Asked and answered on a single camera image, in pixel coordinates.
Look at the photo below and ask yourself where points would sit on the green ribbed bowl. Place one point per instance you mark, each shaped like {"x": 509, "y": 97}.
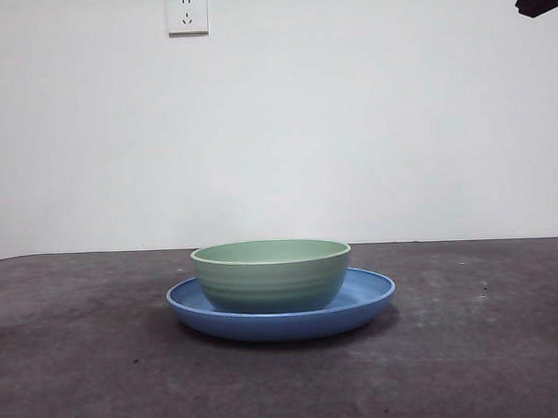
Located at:
{"x": 272, "y": 282}

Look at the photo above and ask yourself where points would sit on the blue round plate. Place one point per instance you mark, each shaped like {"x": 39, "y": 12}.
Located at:
{"x": 283, "y": 325}

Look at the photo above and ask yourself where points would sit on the white wall power socket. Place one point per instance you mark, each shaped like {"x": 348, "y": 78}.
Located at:
{"x": 188, "y": 17}

